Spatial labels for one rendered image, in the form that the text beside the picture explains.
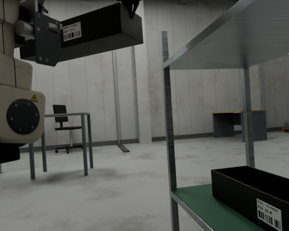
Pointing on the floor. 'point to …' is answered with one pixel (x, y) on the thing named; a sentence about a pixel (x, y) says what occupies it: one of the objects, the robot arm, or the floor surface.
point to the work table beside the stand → (82, 141)
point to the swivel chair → (61, 109)
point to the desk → (220, 116)
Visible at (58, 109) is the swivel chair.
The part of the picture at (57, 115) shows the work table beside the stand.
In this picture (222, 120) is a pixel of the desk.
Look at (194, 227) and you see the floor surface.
